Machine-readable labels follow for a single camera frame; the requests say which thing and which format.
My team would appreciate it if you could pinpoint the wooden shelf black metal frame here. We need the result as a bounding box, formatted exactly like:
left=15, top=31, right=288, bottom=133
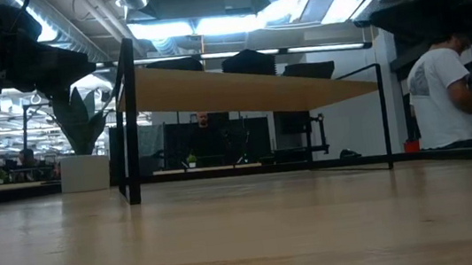
left=101, top=9, right=397, bottom=208

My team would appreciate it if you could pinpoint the artificial green snake plant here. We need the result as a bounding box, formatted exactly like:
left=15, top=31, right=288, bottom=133
left=48, top=81, right=130, bottom=160

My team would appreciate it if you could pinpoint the black metal pole stand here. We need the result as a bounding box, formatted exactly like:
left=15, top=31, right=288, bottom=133
left=16, top=99, right=58, bottom=169

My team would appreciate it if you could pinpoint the white plant pot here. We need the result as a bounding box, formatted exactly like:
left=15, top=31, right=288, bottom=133
left=56, top=151, right=114, bottom=196

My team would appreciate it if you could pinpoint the grey hanging cloth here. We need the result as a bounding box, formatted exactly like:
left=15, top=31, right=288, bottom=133
left=135, top=122, right=170, bottom=176

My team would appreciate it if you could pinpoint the wooden workbench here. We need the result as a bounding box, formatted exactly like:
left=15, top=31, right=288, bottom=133
left=153, top=159, right=263, bottom=179

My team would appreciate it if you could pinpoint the black partition panel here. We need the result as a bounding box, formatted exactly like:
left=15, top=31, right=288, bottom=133
left=105, top=109, right=274, bottom=179

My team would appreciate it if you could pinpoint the black computer monitor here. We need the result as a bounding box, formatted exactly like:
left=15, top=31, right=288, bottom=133
left=272, top=108, right=313, bottom=137

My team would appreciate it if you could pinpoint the black standing desk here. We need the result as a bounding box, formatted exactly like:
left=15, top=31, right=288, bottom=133
left=271, top=143, right=332, bottom=161

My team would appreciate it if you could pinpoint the long linear light fixture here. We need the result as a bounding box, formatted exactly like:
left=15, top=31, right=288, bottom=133
left=94, top=31, right=374, bottom=81

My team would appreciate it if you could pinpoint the red container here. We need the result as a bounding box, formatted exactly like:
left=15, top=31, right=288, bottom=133
left=402, top=137, right=421, bottom=154

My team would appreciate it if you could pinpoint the ribbed silver air duct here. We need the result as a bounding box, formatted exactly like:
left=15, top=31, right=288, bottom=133
left=0, top=0, right=121, bottom=74

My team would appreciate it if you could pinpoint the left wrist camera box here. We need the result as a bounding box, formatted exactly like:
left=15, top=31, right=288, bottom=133
left=0, top=0, right=44, bottom=47

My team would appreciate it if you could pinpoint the black aluminium frame rail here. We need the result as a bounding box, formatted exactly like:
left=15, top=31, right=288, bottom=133
left=0, top=129, right=472, bottom=218

